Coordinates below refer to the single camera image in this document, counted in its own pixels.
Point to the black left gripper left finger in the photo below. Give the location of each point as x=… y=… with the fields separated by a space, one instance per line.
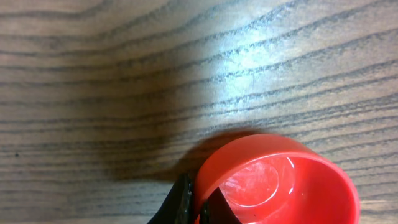
x=177 y=206

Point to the red plastic measuring scoop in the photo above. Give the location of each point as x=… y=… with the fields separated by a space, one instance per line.
x=267 y=178

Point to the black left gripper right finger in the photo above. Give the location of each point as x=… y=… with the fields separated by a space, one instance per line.
x=216 y=210

